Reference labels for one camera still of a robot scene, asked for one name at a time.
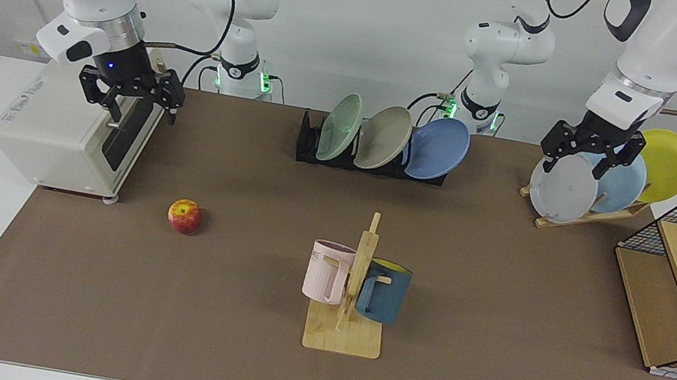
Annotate red yellow apple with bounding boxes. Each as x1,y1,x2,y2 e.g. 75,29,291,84
165,196,206,238

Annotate light blue plate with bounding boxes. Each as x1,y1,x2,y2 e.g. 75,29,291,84
573,142,651,221

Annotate grey plate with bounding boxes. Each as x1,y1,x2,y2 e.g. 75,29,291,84
524,145,604,229

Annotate wooden plate rack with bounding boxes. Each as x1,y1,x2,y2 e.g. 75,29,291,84
514,180,652,247

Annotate yellow plate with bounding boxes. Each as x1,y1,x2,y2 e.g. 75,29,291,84
628,125,677,210

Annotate black dish rack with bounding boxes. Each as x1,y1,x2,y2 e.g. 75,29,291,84
294,109,457,188

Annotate beige plate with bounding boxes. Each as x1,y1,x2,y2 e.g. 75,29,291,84
352,100,417,176

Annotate pale green plate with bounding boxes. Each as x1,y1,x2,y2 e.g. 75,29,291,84
314,89,368,168

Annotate pale toaster oven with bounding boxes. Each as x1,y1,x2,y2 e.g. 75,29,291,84
0,51,176,212

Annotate brown table cloth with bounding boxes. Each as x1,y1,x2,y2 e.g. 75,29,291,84
0,56,677,380

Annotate dark blue mug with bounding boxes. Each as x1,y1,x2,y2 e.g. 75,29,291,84
353,256,415,328

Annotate pink mug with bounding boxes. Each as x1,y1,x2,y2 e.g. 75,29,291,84
300,237,360,307

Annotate wooden cup stand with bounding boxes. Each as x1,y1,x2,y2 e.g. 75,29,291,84
301,204,404,361

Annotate white wall socket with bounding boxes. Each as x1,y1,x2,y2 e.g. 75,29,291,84
11,29,57,62

